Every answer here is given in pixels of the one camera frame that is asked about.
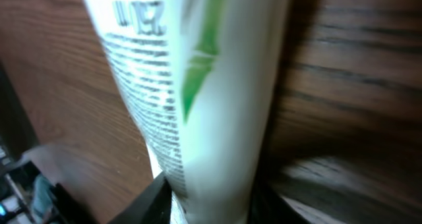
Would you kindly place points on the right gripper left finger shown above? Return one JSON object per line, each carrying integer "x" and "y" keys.
{"x": 152, "y": 206}

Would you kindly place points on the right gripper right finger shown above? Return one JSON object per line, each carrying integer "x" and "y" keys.
{"x": 268, "y": 208}

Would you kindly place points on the white cosmetic tube gold cap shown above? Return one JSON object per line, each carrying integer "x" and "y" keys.
{"x": 197, "y": 78}

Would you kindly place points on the grey plastic shopping basket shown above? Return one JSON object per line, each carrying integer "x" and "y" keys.
{"x": 17, "y": 132}

